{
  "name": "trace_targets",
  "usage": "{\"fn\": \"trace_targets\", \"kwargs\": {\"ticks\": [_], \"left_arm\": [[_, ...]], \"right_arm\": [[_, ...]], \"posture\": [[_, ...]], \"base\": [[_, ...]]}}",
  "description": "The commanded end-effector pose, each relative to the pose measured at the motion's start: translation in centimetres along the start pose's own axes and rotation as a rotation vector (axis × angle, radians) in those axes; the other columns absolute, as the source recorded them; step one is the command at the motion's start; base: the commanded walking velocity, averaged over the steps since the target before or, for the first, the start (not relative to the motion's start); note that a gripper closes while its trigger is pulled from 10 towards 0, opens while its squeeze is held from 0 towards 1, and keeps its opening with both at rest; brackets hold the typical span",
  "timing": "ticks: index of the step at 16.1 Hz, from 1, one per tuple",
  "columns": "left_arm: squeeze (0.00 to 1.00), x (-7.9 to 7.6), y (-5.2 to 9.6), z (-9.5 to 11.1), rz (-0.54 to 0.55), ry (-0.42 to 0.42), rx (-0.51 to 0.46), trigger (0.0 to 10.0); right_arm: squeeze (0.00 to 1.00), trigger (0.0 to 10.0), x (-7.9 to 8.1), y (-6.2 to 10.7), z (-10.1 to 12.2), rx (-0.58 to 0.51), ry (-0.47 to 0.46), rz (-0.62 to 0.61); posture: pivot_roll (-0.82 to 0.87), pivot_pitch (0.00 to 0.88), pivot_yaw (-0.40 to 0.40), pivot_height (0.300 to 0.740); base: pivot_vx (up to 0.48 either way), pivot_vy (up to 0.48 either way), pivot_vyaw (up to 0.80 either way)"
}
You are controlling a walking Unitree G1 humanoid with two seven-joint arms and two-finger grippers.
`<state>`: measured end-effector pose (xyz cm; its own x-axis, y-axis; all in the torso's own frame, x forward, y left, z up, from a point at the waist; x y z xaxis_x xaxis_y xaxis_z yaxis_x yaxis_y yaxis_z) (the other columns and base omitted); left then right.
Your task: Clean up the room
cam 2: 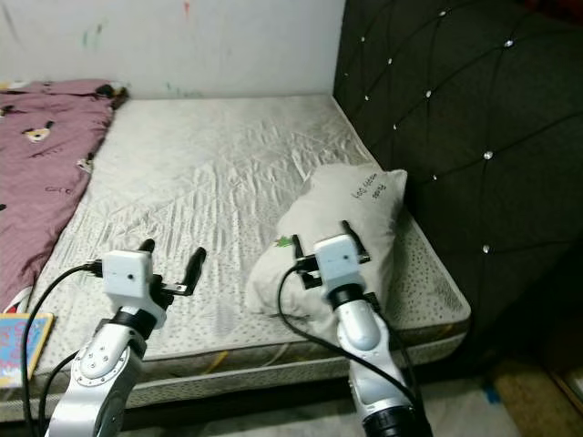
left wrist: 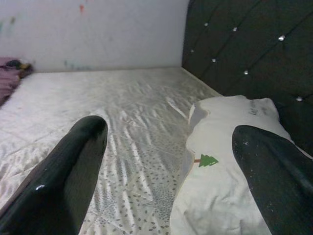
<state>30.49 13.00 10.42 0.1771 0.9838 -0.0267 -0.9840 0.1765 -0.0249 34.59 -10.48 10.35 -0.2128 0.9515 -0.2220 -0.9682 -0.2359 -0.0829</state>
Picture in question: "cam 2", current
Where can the white pillow with green tree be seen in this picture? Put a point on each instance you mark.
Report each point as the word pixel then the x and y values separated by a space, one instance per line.
pixel 337 205

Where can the black tufted headboard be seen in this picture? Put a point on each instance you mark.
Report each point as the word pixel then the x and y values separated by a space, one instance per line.
pixel 465 137

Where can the beige quilted mattress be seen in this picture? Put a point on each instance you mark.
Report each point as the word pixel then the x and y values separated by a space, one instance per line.
pixel 209 182

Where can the colourful yellow-edged children's board book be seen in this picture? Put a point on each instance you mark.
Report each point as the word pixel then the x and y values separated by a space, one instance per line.
pixel 23 350

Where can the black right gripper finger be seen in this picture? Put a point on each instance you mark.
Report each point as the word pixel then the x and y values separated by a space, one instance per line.
pixel 347 228
pixel 299 252

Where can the pink cartoon print blanket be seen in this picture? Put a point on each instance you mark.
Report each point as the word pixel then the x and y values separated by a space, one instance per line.
pixel 46 182

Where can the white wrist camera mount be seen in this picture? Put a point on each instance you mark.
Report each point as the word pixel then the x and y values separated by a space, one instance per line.
pixel 339 259
pixel 127 273

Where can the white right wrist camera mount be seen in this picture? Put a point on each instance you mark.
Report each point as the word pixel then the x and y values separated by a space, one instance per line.
pixel 339 259

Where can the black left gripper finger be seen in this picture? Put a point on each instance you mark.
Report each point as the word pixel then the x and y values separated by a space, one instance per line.
pixel 196 269
pixel 147 247

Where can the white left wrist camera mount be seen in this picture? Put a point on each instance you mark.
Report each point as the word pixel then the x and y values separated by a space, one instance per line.
pixel 127 273

